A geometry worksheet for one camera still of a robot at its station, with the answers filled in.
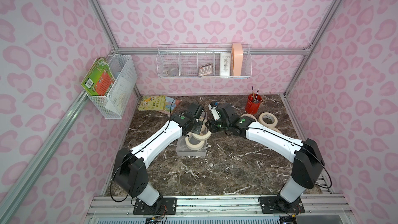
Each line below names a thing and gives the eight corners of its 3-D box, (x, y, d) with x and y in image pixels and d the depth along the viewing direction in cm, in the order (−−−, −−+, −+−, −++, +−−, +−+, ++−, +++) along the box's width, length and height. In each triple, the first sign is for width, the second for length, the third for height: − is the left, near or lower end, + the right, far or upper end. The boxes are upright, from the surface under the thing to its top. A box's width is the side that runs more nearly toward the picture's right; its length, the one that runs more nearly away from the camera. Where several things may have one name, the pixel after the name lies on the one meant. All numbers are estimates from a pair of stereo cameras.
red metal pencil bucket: (246, 113, 111) (249, 102, 102) (244, 105, 116) (247, 93, 107) (258, 113, 111) (263, 102, 102) (256, 105, 116) (260, 93, 107)
